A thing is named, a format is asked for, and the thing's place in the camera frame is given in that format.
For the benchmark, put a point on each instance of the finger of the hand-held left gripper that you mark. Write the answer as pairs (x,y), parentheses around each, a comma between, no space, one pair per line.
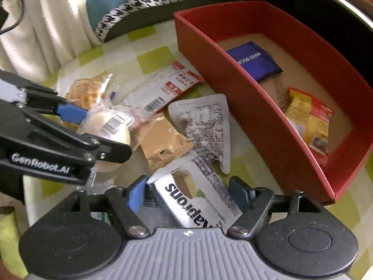
(71,113)
(113,151)

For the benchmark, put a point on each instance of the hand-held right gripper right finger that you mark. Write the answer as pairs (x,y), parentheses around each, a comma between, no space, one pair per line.
(239,191)

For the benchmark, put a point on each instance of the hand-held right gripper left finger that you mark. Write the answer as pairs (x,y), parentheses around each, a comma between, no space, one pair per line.
(137,194)

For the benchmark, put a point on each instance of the brown bread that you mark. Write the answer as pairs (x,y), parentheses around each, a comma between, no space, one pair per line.
(84,92)

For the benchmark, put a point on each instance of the round white bun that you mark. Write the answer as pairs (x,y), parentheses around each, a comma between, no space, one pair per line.
(99,121)

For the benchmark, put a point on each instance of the silver wafer packet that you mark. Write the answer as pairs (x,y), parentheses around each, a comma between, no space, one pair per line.
(186,192)

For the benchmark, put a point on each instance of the white and red packet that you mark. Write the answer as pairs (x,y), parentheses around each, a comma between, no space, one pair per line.
(163,90)

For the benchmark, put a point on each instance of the red cardboard box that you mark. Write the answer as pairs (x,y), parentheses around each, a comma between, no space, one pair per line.
(233,93)

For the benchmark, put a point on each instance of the brown foil packet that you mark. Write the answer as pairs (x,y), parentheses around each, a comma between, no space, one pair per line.
(161,137)

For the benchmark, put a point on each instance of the silver triangular packet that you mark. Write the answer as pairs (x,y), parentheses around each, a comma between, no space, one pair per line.
(204,122)

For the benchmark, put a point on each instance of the green checked tablecloth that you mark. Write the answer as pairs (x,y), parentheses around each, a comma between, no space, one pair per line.
(148,62)

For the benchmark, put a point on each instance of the white curtain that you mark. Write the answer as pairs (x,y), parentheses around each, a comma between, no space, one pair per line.
(52,20)

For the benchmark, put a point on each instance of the yellow and red snack packet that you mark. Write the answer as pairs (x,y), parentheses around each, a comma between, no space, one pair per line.
(314,116)

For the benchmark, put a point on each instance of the purple snack packet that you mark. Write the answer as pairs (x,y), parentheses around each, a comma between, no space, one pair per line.
(256,62)

